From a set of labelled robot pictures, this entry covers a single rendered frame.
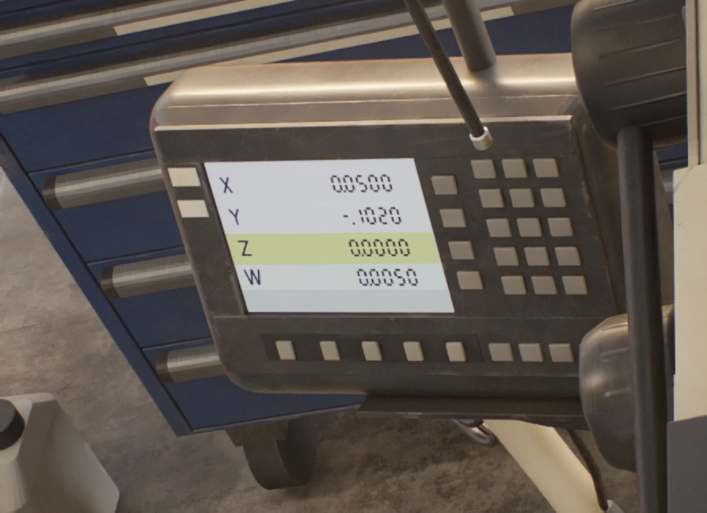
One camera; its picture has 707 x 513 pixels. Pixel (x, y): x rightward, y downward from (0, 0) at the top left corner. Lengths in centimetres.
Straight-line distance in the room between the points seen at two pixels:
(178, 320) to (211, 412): 15
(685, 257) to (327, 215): 104
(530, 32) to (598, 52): 179
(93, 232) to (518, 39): 53
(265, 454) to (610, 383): 233
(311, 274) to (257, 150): 10
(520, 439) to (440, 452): 136
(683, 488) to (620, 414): 29
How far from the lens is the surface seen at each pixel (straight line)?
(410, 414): 234
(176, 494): 391
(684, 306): 123
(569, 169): 217
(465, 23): 219
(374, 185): 224
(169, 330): 359
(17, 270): 426
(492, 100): 219
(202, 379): 365
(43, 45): 327
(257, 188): 228
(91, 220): 348
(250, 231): 230
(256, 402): 367
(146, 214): 346
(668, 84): 141
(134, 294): 352
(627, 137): 142
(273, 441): 375
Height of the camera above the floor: 275
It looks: 43 degrees down
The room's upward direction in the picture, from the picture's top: 29 degrees counter-clockwise
